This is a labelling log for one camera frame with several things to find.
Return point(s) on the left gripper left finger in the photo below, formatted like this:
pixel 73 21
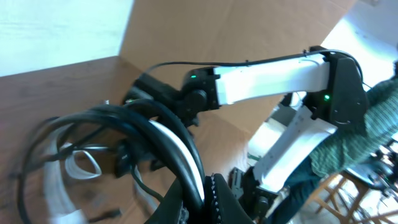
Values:
pixel 171 210

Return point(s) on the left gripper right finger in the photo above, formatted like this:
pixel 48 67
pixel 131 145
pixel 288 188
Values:
pixel 221 207

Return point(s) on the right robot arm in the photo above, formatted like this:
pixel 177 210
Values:
pixel 335 101

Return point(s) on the wooden chair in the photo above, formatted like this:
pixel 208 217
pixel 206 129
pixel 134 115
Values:
pixel 328 197

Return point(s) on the person in green shirt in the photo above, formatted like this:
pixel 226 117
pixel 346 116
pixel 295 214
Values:
pixel 341 150

